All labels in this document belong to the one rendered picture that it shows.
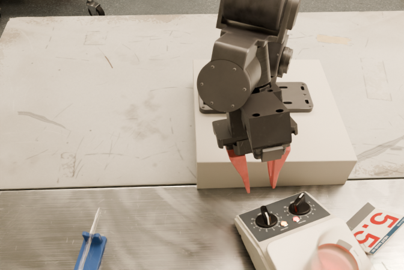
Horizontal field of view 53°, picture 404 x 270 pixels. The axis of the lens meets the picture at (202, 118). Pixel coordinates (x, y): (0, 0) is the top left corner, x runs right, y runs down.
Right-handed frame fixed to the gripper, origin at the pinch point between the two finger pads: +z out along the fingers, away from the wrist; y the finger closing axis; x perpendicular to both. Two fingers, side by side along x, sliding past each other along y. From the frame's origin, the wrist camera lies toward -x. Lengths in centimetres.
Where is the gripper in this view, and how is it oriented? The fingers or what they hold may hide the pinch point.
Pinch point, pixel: (259, 183)
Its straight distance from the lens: 57.2
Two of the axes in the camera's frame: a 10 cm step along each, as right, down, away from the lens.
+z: 1.5, 9.2, 3.6
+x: -1.0, -3.5, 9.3
